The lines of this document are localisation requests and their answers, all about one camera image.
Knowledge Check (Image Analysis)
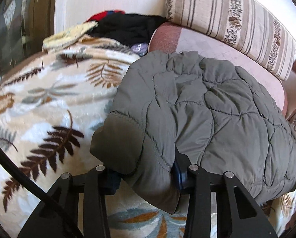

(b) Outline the pink cylindrical bolster pillow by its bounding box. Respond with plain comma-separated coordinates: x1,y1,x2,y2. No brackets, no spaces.
149,23,287,114

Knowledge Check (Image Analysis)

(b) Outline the grey quilted hooded jacket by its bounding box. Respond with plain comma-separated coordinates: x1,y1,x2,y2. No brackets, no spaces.
90,51,296,213

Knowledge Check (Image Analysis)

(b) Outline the leaf print fleece blanket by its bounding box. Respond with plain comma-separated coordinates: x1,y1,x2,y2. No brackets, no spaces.
0,33,296,238

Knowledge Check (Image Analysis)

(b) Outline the black and red clothes pile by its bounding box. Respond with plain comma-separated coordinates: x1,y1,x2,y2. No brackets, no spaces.
87,12,167,47

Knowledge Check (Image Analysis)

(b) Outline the black cable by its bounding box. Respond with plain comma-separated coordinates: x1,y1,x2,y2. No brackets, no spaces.
0,134,64,211

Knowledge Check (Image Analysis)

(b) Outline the wooden door with glass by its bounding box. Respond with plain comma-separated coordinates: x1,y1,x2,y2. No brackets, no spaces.
0,0,55,77

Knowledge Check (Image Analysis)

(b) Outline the pale yellow cloth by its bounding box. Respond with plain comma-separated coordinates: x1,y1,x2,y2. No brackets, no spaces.
42,21,98,51

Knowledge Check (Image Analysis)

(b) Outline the striped floral back cushion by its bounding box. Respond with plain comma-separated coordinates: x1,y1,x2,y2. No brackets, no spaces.
166,0,296,81

